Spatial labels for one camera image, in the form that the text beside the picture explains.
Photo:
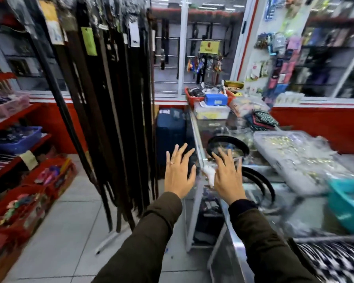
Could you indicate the person's left hand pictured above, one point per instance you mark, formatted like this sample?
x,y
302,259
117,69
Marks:
x,y
177,179

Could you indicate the person's right hand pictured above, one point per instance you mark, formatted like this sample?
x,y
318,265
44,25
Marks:
x,y
228,182

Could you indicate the person's left middle finger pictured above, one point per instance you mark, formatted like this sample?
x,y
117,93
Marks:
x,y
182,154

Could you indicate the person's right middle finger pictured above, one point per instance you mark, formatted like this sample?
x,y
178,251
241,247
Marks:
x,y
224,157

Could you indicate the person's left thumb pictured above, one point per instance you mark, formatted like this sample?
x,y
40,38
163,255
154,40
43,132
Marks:
x,y
193,173

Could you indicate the person's left little finger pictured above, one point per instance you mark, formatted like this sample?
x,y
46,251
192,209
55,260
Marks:
x,y
168,160

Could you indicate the white paper tag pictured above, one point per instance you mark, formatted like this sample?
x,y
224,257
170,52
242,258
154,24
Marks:
x,y
209,174

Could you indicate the person's left forearm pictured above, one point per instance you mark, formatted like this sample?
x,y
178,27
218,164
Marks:
x,y
141,241

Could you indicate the person's right forearm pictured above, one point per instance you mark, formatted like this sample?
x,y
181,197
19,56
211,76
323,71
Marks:
x,y
265,247

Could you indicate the coiled black belt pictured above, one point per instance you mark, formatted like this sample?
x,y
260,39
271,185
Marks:
x,y
242,145

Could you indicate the blue suitcase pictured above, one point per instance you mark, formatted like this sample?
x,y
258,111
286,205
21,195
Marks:
x,y
170,135

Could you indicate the clear plastic storage container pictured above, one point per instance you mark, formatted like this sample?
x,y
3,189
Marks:
x,y
211,111

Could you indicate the black belt in clear wrap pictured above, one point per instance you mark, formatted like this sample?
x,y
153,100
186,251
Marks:
x,y
265,182

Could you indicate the pile of folded patterned fabrics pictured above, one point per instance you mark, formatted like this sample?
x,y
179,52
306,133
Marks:
x,y
261,120

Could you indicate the clear bag of small goods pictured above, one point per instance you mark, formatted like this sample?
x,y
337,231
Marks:
x,y
246,106

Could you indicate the red plastic basket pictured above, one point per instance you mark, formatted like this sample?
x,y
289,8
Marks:
x,y
191,98

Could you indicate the blue plastic box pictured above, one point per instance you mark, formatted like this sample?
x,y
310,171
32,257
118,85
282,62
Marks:
x,y
216,99

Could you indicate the clear tray of gold jewellery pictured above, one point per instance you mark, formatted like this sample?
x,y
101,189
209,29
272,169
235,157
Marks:
x,y
298,159

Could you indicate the row of hanging leather belts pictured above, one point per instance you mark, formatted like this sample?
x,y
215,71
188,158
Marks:
x,y
106,100

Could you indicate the glass display counter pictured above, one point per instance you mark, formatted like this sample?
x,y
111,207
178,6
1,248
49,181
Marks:
x,y
283,221

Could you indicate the white belt rack stand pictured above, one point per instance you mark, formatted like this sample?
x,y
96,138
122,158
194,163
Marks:
x,y
110,240

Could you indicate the yellow paper sign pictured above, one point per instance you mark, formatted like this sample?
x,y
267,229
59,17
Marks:
x,y
209,47

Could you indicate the red basket of hair clips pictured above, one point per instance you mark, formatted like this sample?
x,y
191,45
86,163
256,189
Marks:
x,y
53,176
17,209

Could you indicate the teal plastic basket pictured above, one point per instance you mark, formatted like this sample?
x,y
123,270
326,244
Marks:
x,y
348,206

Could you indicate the yellow shelf price tag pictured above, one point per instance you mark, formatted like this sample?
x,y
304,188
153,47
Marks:
x,y
29,160

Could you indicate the red shelving unit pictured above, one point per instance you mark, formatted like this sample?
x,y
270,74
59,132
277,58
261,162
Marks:
x,y
14,162

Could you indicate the black and white patterned cloth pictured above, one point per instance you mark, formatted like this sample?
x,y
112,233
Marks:
x,y
336,262

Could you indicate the blue basket of accessories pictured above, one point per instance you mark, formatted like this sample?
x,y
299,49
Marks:
x,y
14,141

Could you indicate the pink basket of accessories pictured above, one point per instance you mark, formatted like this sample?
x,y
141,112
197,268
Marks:
x,y
6,104

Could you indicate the glass wall display cabinet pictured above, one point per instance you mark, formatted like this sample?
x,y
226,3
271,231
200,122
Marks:
x,y
194,41

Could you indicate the wall of hanging accessory packets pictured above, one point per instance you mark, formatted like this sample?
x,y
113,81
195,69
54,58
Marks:
x,y
280,55

